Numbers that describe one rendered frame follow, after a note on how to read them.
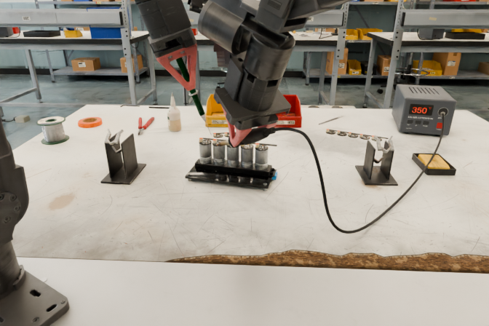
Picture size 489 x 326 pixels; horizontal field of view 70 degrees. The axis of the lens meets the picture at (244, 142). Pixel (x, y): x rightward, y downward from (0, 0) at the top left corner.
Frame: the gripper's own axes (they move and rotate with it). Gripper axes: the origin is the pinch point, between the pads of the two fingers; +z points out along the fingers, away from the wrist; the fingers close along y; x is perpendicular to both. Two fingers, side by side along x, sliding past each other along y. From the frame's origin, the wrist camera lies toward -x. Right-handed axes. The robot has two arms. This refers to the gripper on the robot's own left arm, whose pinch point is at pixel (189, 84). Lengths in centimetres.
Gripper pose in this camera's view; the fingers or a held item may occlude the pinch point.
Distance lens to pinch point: 61.8
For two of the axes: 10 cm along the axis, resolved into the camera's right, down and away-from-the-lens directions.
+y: -3.0, -3.7, 8.8
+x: -9.0, 4.0, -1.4
